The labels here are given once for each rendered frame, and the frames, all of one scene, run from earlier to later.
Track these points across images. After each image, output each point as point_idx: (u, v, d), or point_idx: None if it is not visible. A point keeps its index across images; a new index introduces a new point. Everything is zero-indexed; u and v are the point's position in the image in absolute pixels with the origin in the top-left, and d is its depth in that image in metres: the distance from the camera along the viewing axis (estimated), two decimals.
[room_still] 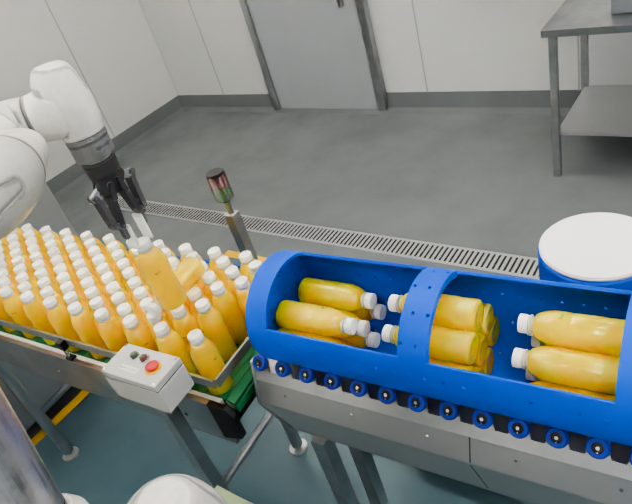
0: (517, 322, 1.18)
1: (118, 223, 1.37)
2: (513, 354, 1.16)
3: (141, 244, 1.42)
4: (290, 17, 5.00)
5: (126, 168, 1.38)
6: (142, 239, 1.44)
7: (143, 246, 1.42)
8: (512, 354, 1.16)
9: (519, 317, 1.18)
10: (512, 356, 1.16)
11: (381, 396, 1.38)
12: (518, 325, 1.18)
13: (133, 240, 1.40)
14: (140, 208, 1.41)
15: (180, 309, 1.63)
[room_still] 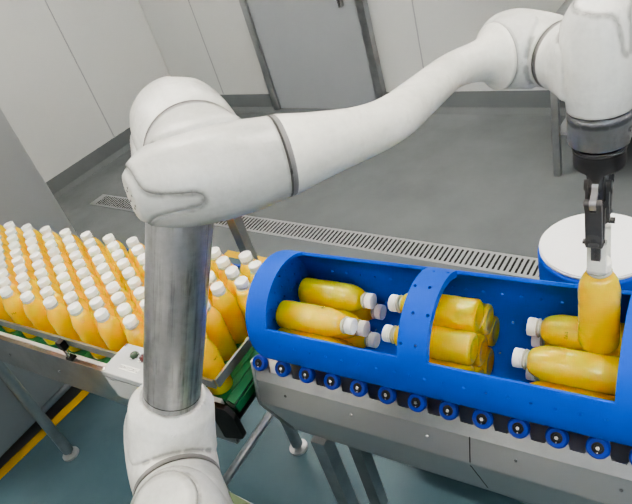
0: None
1: None
2: (513, 354, 1.16)
3: None
4: (290, 17, 5.00)
5: None
6: None
7: None
8: (512, 354, 1.16)
9: (611, 263, 1.00)
10: (512, 356, 1.16)
11: (381, 396, 1.38)
12: None
13: (602, 262, 0.98)
14: (610, 216, 0.99)
15: None
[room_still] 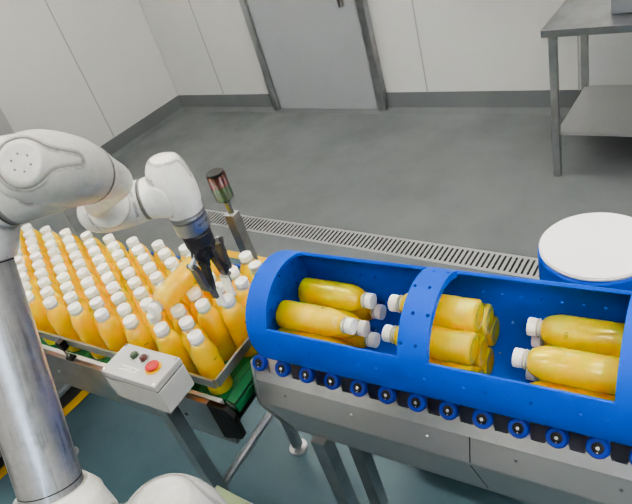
0: (227, 300, 1.61)
1: (209, 285, 1.56)
2: (513, 354, 1.16)
3: (185, 324, 1.57)
4: (290, 17, 5.00)
5: (216, 237, 1.57)
6: (185, 319, 1.59)
7: (187, 326, 1.57)
8: (512, 354, 1.16)
9: (231, 299, 1.61)
10: (512, 356, 1.16)
11: (381, 396, 1.38)
12: (225, 300, 1.61)
13: (221, 299, 1.59)
14: (227, 270, 1.59)
15: (180, 309, 1.63)
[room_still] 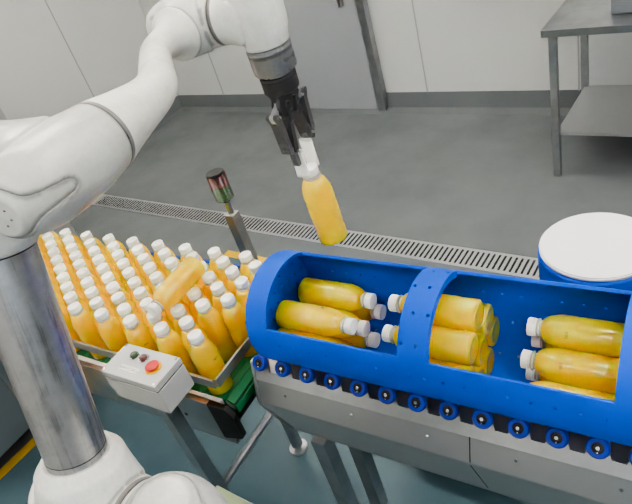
0: (227, 300, 1.61)
1: (291, 147, 1.25)
2: (313, 170, 1.30)
3: (185, 324, 1.57)
4: (290, 17, 5.00)
5: (297, 87, 1.25)
6: (185, 319, 1.59)
7: (187, 326, 1.57)
8: (313, 169, 1.30)
9: (231, 299, 1.61)
10: (311, 170, 1.30)
11: (381, 396, 1.38)
12: (225, 300, 1.61)
13: (303, 167, 1.28)
14: (310, 132, 1.29)
15: (180, 309, 1.63)
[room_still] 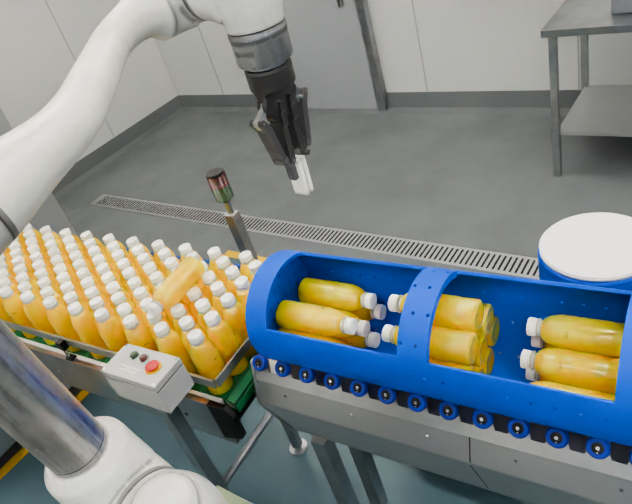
0: (227, 300, 1.61)
1: (298, 144, 1.02)
2: (213, 319, 1.56)
3: (185, 324, 1.57)
4: (290, 17, 5.00)
5: (258, 118, 0.92)
6: (185, 319, 1.59)
7: (187, 326, 1.57)
8: (213, 318, 1.56)
9: (231, 299, 1.61)
10: (212, 319, 1.56)
11: (381, 396, 1.38)
12: (225, 300, 1.61)
13: None
14: None
15: (180, 309, 1.63)
